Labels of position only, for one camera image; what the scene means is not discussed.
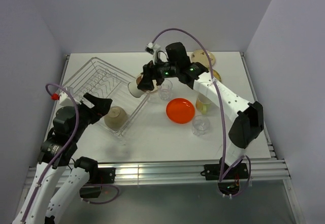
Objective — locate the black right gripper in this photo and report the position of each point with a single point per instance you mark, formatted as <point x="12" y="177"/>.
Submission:
<point x="150" y="71"/>

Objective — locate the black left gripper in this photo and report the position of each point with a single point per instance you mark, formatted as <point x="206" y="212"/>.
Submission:
<point x="101" y="107"/>

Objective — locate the steel cup brown band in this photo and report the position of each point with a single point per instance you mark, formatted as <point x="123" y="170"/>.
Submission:
<point x="133" y="88"/>

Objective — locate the beige floral ceramic bowl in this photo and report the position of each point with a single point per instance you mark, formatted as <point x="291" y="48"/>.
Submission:
<point x="115" y="118"/>

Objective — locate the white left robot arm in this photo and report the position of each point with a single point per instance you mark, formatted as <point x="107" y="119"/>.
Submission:
<point x="44" y="203"/>

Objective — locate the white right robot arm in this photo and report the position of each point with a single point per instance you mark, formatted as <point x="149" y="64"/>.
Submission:
<point x="247" y="118"/>

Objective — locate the beige plate green spot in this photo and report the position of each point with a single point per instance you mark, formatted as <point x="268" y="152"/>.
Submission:
<point x="146" y="86"/>

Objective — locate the beige patterned plate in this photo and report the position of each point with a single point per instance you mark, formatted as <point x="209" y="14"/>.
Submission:
<point x="200" y="56"/>

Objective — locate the orange plastic plate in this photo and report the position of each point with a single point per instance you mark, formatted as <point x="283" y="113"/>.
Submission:
<point x="180" y="111"/>

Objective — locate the yellow ceramic mug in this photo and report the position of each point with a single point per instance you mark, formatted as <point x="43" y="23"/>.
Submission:
<point x="203" y="103"/>

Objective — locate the woven bamboo tray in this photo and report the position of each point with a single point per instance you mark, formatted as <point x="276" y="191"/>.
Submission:
<point x="217" y="75"/>

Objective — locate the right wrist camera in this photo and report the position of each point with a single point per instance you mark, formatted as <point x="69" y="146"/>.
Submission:
<point x="152" y="48"/>

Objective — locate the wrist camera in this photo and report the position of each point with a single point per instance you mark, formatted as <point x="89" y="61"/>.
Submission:
<point x="63" y="98"/>
<point x="152" y="48"/>

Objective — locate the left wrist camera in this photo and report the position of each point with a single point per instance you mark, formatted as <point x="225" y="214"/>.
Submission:
<point x="63" y="98"/>

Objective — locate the wire dish rack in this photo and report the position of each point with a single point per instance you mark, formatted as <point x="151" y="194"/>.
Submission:
<point x="106" y="81"/>

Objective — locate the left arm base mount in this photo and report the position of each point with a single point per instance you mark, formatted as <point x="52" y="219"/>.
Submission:
<point x="104" y="177"/>

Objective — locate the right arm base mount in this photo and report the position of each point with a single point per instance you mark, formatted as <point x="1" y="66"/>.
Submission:
<point x="230" y="183"/>

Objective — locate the aluminium rail frame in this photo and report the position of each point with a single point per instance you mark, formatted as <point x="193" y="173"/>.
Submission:
<point x="154" y="150"/>

